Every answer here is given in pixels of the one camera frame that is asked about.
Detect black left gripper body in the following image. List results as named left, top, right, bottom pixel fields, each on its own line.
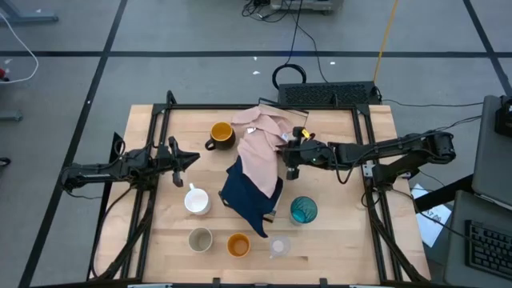
left=158, top=136, right=184, bottom=188

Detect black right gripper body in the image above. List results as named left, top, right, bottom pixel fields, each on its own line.
left=286, top=126, right=326, bottom=180

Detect pink cloth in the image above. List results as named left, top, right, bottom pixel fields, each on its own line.
left=230, top=106, right=295, bottom=199

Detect dark brown mug yellow inside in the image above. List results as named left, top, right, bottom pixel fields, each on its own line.
left=204, top=122, right=237, bottom=152

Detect white mug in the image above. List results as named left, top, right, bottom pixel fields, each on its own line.
left=183, top=182, right=212, bottom=216

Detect teal glass tumbler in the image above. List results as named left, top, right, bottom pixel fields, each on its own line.
left=289, top=195, right=319, bottom=226

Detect navy blue cloth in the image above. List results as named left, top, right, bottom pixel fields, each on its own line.
left=219, top=155, right=284, bottom=239

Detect beige cup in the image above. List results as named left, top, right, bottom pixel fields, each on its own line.
left=187, top=226, right=214, bottom=254

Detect orange cup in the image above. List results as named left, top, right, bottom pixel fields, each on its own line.
left=226, top=232, right=252, bottom=258

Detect black perforated computer case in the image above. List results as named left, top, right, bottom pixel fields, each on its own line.
left=278, top=81, right=382, bottom=107

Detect black desk leg bar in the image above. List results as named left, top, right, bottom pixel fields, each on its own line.
left=414, top=174, right=475, bottom=213

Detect grey equipment cart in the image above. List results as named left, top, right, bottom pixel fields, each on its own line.
left=270, top=0, right=346, bottom=16

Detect white paper sheet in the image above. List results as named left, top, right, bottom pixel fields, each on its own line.
left=410, top=182, right=454, bottom=249

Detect grey desk with keyboard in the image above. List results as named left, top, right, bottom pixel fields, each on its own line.
left=442, top=190, right=512, bottom=288

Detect black device on desk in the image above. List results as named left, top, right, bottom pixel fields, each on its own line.
left=494, top=94, right=512, bottom=139

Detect black keyboard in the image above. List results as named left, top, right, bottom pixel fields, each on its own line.
left=464, top=218, right=512, bottom=281

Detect wooden shelf with black frame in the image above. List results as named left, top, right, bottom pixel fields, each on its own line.
left=218, top=103, right=310, bottom=223

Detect black coiled cable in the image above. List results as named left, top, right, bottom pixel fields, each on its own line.
left=271, top=0, right=308, bottom=90

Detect thin black cable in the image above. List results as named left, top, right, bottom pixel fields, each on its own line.
left=379, top=98, right=484, bottom=109
left=298, top=18, right=330, bottom=84
left=398, top=114, right=483, bottom=141

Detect yellow cable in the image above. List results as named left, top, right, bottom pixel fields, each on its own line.
left=372, top=0, right=401, bottom=84

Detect black cable bundle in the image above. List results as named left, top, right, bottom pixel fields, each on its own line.
left=241, top=0, right=281, bottom=24

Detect white cable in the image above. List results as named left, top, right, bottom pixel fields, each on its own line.
left=0, top=11, right=40, bottom=85

